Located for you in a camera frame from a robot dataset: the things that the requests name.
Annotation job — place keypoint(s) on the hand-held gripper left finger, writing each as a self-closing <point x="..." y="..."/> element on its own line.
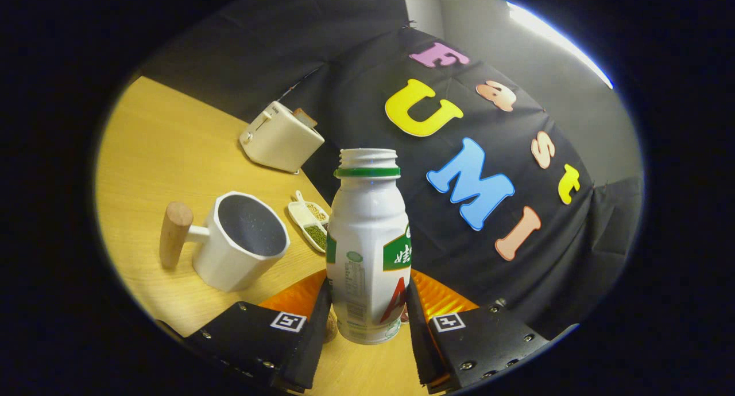
<point x="313" y="338"/>

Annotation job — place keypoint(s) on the cream toaster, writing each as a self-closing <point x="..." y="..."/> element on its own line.
<point x="281" y="140"/>

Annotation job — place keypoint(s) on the white juice bottle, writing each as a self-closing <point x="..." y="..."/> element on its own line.
<point x="367" y="235"/>

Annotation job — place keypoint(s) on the wooden table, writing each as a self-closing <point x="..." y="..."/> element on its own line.
<point x="161" y="155"/>

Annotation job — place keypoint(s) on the toast slice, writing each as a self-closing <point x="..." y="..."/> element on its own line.
<point x="304" y="117"/>

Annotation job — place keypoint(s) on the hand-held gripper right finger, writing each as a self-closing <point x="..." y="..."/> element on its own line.
<point x="422" y="344"/>

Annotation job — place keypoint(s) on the white divided bean dish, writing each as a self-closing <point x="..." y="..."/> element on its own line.
<point x="314" y="232"/>

